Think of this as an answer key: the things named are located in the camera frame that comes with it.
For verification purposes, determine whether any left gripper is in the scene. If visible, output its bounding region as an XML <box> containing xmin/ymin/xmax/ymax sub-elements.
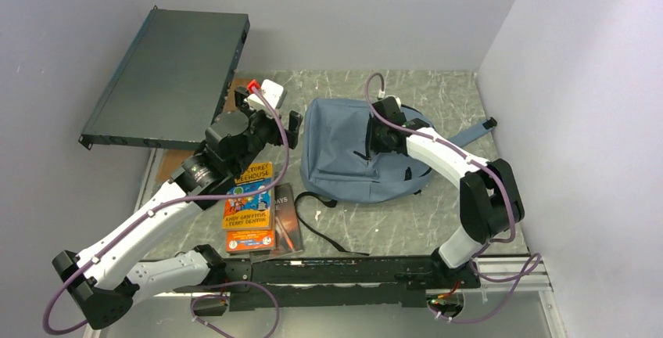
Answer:
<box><xmin>232</xmin><ymin>87</ymin><xmax>302</xmax><ymax>175</ymax></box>

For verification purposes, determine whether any blue backpack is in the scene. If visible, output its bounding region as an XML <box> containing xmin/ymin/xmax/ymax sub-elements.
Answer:
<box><xmin>292</xmin><ymin>98</ymin><xmax>498</xmax><ymax>257</ymax></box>

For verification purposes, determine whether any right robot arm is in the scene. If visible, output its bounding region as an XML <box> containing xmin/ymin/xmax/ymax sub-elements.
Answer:
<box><xmin>368</xmin><ymin>96</ymin><xmax>524</xmax><ymax>287</ymax></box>

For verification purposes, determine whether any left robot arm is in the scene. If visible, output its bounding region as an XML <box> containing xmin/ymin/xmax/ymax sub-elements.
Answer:
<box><xmin>52</xmin><ymin>80</ymin><xmax>303</xmax><ymax>330</ymax></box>

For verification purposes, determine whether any yellow treehouse book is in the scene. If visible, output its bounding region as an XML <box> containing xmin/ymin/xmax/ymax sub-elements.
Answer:
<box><xmin>221</xmin><ymin>162</ymin><xmax>274</xmax><ymax>231</ymax></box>

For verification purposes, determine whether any brown wooden board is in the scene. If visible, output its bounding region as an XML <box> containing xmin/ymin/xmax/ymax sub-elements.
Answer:
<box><xmin>156</xmin><ymin>77</ymin><xmax>251</xmax><ymax>182</ymax></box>

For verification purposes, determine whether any dark cover book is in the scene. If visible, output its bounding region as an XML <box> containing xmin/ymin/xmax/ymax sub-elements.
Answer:
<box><xmin>249</xmin><ymin>183</ymin><xmax>304</xmax><ymax>263</ymax></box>

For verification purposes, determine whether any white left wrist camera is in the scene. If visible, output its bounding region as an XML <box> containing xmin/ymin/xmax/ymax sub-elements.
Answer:
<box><xmin>246</xmin><ymin>79</ymin><xmax>287</xmax><ymax>111</ymax></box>

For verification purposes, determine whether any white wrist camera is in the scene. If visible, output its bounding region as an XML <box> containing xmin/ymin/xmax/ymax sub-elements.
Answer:
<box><xmin>246</xmin><ymin>79</ymin><xmax>287</xmax><ymax>111</ymax></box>
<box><xmin>381</xmin><ymin>95</ymin><xmax>402</xmax><ymax>110</ymax></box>

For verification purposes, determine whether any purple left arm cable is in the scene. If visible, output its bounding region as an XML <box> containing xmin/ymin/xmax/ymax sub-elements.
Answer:
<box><xmin>42</xmin><ymin>86</ymin><xmax>291</xmax><ymax>338</ymax></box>

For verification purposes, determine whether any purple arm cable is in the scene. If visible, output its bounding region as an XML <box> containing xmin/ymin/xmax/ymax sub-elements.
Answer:
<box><xmin>364</xmin><ymin>72</ymin><xmax>543</xmax><ymax>325</ymax></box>
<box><xmin>42</xmin><ymin>86</ymin><xmax>291</xmax><ymax>338</ymax></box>

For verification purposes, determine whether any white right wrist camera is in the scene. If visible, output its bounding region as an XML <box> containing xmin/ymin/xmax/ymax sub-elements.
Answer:
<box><xmin>381</xmin><ymin>95</ymin><xmax>402</xmax><ymax>110</ymax></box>

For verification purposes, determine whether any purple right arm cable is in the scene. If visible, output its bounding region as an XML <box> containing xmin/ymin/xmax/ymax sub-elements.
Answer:
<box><xmin>364</xmin><ymin>72</ymin><xmax>543</xmax><ymax>325</ymax></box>

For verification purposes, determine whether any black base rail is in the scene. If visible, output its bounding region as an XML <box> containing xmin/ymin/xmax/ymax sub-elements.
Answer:
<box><xmin>176</xmin><ymin>255</ymin><xmax>480</xmax><ymax>311</ymax></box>

